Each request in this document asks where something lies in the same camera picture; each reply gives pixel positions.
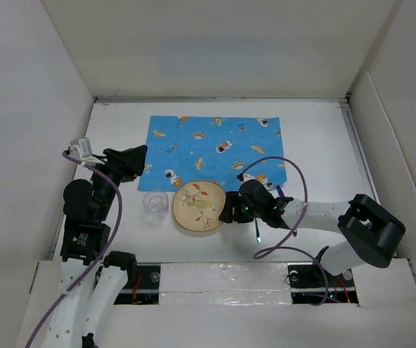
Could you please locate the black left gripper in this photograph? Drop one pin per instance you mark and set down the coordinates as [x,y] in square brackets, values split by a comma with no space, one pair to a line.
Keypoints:
[116,160]

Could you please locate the aluminium rail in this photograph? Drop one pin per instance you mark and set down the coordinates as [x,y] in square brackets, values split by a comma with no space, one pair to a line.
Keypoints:
[365,163]

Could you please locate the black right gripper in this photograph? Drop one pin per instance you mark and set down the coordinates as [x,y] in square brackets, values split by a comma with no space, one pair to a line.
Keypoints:
[233,199]

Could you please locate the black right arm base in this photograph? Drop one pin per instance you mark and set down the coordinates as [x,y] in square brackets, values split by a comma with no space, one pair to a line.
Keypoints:
[311,284]

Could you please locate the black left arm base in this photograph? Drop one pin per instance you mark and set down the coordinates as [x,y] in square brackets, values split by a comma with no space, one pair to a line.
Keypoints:
[144,290]

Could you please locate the iridescent knife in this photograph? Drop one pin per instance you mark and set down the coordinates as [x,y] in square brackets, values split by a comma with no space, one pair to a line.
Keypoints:
[279,191]

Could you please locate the blue space-print cloth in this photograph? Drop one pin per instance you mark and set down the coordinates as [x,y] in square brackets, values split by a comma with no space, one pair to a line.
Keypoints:
[187,148]

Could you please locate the beige bird-pattern plate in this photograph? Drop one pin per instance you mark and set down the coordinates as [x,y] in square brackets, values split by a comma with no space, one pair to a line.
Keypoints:
[197,206]

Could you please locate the iridescent fork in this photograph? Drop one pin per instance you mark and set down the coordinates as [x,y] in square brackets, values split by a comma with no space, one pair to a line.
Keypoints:
[258,235]

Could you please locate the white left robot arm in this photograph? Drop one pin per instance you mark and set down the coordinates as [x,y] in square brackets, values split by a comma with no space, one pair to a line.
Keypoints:
[92,275]

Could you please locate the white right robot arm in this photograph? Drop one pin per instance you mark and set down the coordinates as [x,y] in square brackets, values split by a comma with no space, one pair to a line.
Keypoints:
[287,213]

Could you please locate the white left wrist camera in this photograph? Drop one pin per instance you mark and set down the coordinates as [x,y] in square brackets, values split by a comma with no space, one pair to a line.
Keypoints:
[80,149]

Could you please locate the clear plastic cup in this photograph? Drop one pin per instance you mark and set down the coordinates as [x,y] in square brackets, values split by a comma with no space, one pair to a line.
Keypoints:
[156,206]

